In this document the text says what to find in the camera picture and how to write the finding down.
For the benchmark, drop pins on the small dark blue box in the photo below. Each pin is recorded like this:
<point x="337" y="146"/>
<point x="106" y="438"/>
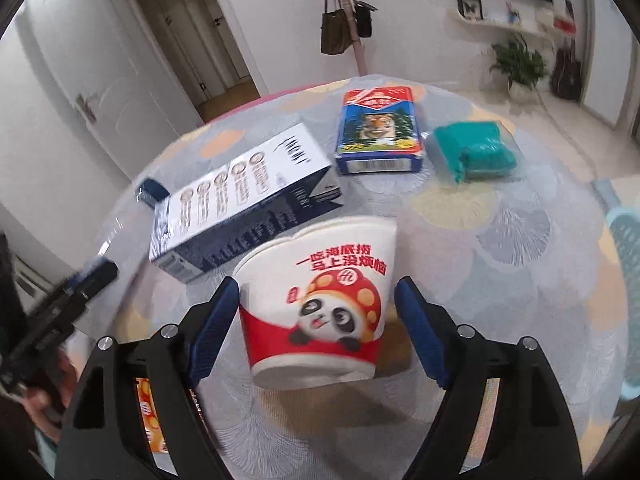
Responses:
<point x="154" y="192"/>

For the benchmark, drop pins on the low white wall shelf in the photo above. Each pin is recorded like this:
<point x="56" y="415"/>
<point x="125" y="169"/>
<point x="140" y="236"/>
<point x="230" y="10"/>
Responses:
<point x="500" y="25"/>

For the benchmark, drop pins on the white door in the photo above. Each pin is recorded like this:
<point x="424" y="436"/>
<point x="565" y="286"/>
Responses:
<point x="100" y="50"/>

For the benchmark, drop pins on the small colourful figurine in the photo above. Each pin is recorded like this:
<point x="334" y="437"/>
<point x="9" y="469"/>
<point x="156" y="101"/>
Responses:
<point x="512" y="14"/>

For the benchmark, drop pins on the green packet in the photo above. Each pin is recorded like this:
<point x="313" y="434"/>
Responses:
<point x="475" y="152"/>

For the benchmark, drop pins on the green potted plant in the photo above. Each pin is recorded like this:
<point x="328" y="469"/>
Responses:
<point x="520" y="65"/>

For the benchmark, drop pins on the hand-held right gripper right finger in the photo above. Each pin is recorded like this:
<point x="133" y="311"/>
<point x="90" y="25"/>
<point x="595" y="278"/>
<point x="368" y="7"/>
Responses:
<point x="422" y="335"/>

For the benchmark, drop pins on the light blue plastic basket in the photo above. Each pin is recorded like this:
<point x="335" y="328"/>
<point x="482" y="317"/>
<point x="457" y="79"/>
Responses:
<point x="627" y="260"/>

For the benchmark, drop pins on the orange paper cup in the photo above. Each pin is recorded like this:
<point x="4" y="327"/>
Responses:
<point x="150" y="415"/>

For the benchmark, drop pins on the fan pattern tablecloth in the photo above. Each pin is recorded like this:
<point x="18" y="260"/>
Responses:
<point x="525" y="270"/>

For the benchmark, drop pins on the blue tiger print box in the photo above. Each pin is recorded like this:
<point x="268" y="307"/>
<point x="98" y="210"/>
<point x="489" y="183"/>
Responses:
<point x="380" y="127"/>

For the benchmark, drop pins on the person's left hand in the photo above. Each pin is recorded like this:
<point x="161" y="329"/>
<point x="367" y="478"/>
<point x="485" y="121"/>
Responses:
<point x="47" y="410"/>

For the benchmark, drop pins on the small black shoulder bag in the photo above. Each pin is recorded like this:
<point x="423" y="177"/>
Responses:
<point x="364" y="20"/>

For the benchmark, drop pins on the black butterfly picture frame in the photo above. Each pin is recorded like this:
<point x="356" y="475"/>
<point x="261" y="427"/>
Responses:
<point x="469" y="8"/>

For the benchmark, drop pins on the white and red wall box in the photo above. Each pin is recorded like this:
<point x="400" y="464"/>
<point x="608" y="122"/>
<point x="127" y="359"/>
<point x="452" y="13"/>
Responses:
<point x="564" y="20"/>

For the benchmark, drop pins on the brown tote bag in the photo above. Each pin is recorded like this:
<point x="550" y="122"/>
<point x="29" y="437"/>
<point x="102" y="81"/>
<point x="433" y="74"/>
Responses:
<point x="336" y="32"/>

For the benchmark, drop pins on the red and white paper cup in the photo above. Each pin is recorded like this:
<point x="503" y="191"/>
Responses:
<point x="310" y="320"/>

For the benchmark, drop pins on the wooden coat rack with bags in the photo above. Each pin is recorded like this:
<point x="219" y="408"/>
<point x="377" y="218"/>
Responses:
<point x="357" y="55"/>

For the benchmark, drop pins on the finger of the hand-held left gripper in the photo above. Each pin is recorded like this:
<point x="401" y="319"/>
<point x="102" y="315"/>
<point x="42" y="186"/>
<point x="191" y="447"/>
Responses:
<point x="85" y="285"/>

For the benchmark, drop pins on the navy and white carton box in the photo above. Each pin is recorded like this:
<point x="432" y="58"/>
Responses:
<point x="240" y="200"/>

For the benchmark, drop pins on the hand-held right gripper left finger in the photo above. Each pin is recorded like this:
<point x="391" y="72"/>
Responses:
<point x="212" y="335"/>

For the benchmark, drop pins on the black acoustic guitar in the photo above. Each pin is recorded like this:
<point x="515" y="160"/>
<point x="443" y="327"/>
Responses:
<point x="566" y="77"/>

